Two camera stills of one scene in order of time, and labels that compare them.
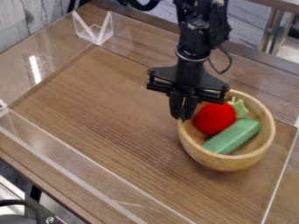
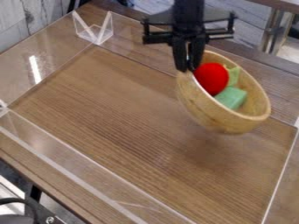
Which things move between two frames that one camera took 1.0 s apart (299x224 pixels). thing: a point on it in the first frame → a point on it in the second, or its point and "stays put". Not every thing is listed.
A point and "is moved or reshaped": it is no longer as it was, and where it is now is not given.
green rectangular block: (232, 136) → (231, 97)
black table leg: (34, 192) stays put
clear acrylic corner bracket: (94, 33) stays put
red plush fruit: (213, 117) is moved or reshaped
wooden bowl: (245, 155) → (207, 111)
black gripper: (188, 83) → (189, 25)
